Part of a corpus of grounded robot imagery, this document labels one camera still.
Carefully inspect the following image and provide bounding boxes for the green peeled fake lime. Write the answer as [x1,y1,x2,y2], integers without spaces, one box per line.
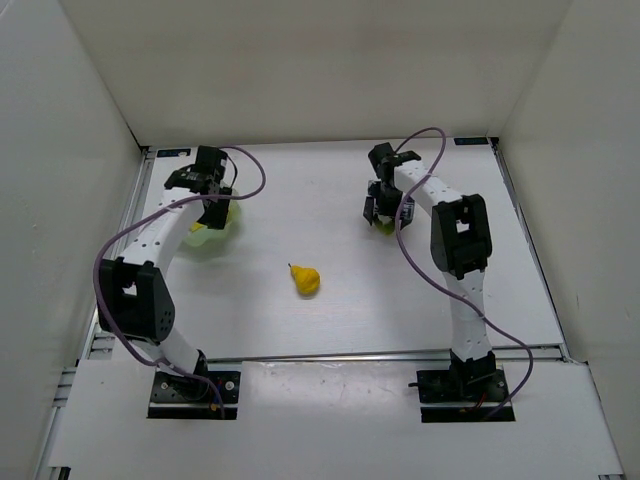
[373,218,395,235]

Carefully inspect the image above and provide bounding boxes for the yellow fake pear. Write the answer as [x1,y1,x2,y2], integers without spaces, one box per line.
[288,264,321,297]

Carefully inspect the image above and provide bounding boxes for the yellow peeled fake lemon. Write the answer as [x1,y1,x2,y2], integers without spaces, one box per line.
[190,222,207,234]

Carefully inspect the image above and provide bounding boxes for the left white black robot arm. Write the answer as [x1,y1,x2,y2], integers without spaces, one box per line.
[92,161,235,384]

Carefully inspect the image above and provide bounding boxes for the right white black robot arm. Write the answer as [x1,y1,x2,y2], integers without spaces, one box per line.
[363,144,496,399]

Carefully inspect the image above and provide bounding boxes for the green wavy glass bowl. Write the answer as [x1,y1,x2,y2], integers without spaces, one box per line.
[180,200,242,258]

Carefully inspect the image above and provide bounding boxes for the left blue label sticker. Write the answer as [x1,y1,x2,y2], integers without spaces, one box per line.
[156,148,191,158]

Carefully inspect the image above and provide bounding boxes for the blue label sticker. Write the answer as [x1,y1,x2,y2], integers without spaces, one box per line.
[454,137,489,146]
[156,148,191,158]

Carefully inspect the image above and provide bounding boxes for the right blue label sticker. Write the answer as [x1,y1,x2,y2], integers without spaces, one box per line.
[454,137,489,146]

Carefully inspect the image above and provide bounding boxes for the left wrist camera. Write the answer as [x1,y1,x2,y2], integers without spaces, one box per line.
[192,145,230,177]

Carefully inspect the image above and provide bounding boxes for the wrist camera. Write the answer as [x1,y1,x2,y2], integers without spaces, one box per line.
[192,145,230,177]
[368,142,421,178]

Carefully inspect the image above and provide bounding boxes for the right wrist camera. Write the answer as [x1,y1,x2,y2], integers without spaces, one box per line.
[368,142,421,178]

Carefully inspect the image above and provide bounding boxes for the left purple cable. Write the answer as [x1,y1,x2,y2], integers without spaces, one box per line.
[94,144,267,416]

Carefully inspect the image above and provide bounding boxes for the purple cable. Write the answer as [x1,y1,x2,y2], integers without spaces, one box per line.
[392,126,535,419]
[94,144,267,416]

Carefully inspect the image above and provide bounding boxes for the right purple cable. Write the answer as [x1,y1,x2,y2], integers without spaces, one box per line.
[392,126,535,419]

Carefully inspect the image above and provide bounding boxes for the left aluminium frame rail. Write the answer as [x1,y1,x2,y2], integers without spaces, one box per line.
[34,145,157,480]

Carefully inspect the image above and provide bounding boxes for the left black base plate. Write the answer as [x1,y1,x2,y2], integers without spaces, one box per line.
[147,370,241,421]

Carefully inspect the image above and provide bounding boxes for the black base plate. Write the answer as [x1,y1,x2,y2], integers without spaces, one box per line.
[408,369,516,424]
[147,370,241,421]

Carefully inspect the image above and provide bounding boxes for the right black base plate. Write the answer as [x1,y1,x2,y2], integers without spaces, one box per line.
[408,369,516,424]

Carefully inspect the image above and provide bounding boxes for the front aluminium rail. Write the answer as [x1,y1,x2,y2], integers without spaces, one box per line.
[208,345,570,364]

